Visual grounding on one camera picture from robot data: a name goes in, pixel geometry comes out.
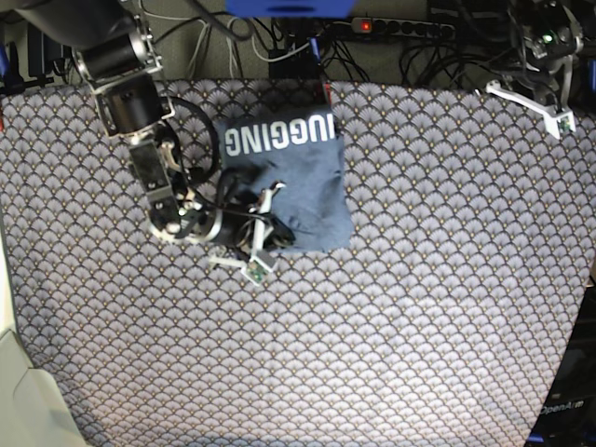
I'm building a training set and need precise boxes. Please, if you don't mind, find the white cable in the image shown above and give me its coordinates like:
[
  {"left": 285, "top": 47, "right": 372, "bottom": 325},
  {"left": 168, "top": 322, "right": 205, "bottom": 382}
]
[{"left": 227, "top": 18, "right": 312, "bottom": 75}]

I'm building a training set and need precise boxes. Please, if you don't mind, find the cream plastic furniture corner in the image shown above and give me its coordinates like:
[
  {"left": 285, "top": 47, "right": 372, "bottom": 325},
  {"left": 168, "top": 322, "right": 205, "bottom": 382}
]
[{"left": 1, "top": 250, "right": 87, "bottom": 446}]

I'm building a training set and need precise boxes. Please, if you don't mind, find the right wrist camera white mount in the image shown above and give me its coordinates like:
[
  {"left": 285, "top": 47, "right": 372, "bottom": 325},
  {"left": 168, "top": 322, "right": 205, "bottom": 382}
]
[{"left": 209, "top": 181, "right": 286, "bottom": 286}]

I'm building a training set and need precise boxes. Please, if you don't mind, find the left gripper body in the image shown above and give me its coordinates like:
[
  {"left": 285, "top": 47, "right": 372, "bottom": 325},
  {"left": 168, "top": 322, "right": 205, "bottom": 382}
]
[{"left": 507, "top": 56, "right": 573, "bottom": 105}]

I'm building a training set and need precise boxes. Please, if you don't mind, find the blue T-shirt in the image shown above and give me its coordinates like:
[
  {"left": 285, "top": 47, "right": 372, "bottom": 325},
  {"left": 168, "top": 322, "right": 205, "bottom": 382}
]
[{"left": 214, "top": 104, "right": 353, "bottom": 252}]

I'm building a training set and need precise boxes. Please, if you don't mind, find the black power strip red switch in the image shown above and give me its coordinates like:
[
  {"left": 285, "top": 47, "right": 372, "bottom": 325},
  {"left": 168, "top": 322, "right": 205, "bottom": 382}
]
[{"left": 351, "top": 17, "right": 455, "bottom": 39}]

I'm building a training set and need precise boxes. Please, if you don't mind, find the red table clamp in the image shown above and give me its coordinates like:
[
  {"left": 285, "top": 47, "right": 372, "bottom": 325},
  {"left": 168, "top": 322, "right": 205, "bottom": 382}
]
[{"left": 321, "top": 81, "right": 332, "bottom": 105}]

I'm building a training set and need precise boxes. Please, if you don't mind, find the black box under table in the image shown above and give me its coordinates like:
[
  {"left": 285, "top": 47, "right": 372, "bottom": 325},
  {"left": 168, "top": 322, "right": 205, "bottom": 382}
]
[{"left": 268, "top": 48, "right": 318, "bottom": 80}]

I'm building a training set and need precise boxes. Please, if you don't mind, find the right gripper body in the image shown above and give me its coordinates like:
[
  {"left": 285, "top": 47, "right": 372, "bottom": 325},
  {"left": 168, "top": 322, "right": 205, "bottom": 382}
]
[{"left": 148, "top": 200, "right": 265, "bottom": 247}]

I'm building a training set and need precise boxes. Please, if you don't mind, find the blue box overhead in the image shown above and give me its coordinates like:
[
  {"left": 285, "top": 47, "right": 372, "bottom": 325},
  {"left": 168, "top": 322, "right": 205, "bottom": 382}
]
[{"left": 225, "top": 0, "right": 355, "bottom": 19}]

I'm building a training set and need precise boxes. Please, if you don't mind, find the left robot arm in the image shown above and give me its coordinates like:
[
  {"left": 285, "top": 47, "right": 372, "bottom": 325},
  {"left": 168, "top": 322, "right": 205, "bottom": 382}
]
[{"left": 502, "top": 1, "right": 584, "bottom": 111}]

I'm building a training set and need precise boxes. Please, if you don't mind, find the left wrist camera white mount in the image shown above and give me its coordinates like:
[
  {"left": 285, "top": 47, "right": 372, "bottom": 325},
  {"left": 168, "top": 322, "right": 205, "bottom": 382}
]
[{"left": 484, "top": 73, "right": 576, "bottom": 140}]

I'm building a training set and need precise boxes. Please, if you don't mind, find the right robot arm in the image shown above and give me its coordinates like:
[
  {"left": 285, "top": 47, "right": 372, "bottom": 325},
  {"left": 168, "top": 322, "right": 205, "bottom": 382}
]
[{"left": 1, "top": 1, "right": 295, "bottom": 250}]

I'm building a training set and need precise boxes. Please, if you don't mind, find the fan-patterned table cloth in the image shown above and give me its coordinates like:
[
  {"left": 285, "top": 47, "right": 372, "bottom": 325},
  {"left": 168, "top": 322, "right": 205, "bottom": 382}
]
[{"left": 1, "top": 82, "right": 595, "bottom": 446}]

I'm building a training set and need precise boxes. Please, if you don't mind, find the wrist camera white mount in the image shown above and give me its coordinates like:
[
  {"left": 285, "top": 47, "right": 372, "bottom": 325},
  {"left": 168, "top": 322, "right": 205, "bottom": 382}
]
[
  {"left": 209, "top": 181, "right": 286, "bottom": 286},
  {"left": 484, "top": 73, "right": 576, "bottom": 140}
]

